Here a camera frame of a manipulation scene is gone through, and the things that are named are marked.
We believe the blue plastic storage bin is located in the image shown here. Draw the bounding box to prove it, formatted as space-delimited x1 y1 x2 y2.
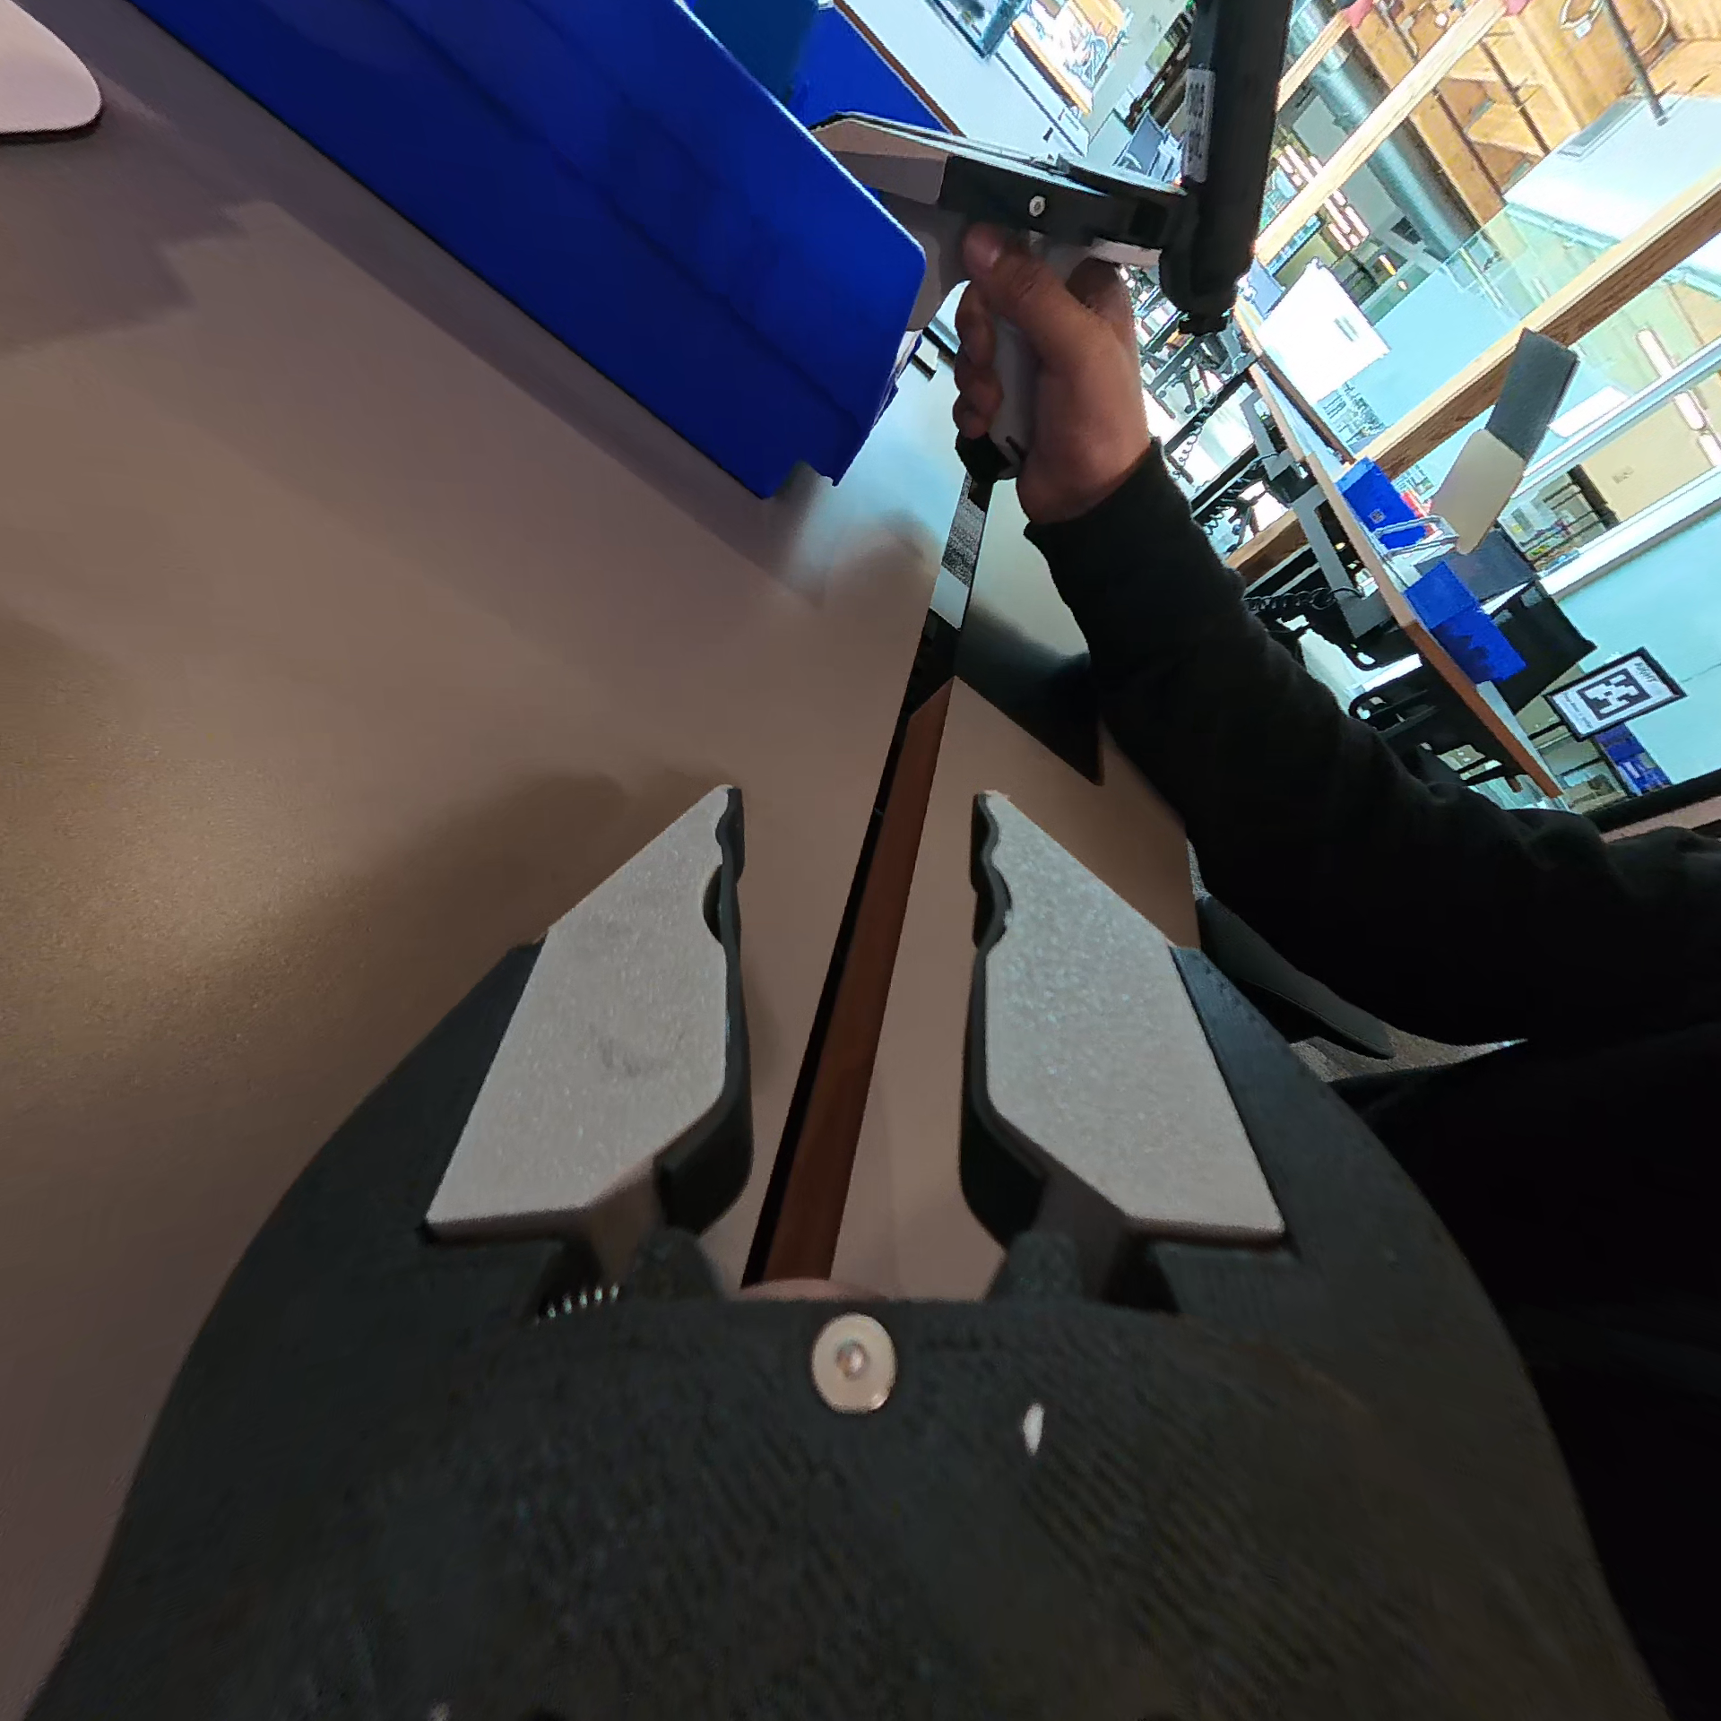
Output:
126 0 931 502
1334 454 1530 681

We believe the white stand with instruction sheet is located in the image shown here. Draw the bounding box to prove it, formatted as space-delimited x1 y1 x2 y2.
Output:
0 0 104 138

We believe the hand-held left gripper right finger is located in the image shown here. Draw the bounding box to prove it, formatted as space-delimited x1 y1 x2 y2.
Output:
960 791 1290 1300

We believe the black office chair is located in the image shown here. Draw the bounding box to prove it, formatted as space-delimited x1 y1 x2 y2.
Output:
1194 891 1394 1059

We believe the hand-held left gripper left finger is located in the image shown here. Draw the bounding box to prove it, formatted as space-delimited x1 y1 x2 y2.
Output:
423 787 753 1282

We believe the wooden top desk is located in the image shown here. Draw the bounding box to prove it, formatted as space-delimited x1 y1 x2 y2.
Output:
1234 299 1563 797

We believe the framed marker sign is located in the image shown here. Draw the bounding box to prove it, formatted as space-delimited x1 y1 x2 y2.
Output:
1543 645 1687 741

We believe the person's right hand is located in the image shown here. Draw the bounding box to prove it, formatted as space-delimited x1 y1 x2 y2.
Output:
952 218 1158 527

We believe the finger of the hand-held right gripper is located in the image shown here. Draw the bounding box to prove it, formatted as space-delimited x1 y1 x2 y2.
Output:
808 111 964 334

